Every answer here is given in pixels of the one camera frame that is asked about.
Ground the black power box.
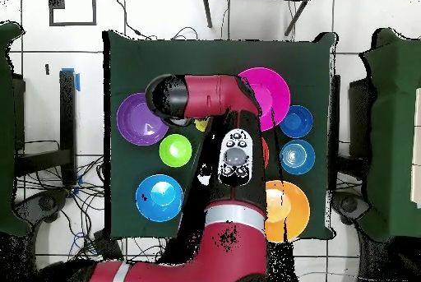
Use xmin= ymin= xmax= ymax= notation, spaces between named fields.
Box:
xmin=93 ymin=229 xmax=125 ymax=261

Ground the orange plastic bowl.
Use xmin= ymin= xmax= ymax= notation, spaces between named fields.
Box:
xmin=264 ymin=179 xmax=311 ymax=243

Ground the pink plastic bowl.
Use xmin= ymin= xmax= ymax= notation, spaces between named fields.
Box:
xmin=238 ymin=67 xmax=292 ymax=132

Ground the blue tape strip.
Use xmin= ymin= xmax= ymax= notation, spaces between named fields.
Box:
xmin=61 ymin=67 xmax=81 ymax=92

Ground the small dark blue bowl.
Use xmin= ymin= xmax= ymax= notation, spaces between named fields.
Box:
xmin=279 ymin=104 xmax=314 ymax=139

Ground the grey square frame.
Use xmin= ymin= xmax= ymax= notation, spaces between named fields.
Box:
xmin=48 ymin=0 xmax=98 ymax=27

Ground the purple plastic bowl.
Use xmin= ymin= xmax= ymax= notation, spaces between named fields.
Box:
xmin=116 ymin=92 xmax=169 ymax=147

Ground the black pedestal foot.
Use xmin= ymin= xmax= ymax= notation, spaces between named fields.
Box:
xmin=331 ymin=190 xmax=372 ymax=225
xmin=14 ymin=188 xmax=71 ymax=224

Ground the tangle of cables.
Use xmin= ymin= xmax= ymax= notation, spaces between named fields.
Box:
xmin=14 ymin=155 xmax=172 ymax=263

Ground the bright blue plastic bowl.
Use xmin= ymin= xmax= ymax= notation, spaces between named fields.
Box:
xmin=135 ymin=173 xmax=184 ymax=223

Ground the white box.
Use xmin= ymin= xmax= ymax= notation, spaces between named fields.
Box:
xmin=409 ymin=87 xmax=421 ymax=209

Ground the thin black cable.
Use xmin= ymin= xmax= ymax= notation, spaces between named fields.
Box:
xmin=111 ymin=0 xmax=157 ymax=40

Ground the black table frame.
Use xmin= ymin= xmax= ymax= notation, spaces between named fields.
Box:
xmin=14 ymin=69 xmax=78 ymax=186

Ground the small green ribbed bowl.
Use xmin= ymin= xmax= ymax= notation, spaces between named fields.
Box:
xmin=158 ymin=133 xmax=193 ymax=169

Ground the green cloth side table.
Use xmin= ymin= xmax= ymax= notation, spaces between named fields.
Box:
xmin=358 ymin=27 xmax=421 ymax=243
xmin=0 ymin=21 xmax=32 ymax=237

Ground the red plastic bowl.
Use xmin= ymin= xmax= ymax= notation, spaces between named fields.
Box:
xmin=261 ymin=136 xmax=271 ymax=169

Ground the dark green table cloth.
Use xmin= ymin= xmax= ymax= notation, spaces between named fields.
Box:
xmin=102 ymin=30 xmax=337 ymax=241

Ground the translucent teal plastic bowl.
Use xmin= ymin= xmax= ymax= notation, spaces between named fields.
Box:
xmin=279 ymin=139 xmax=317 ymax=176

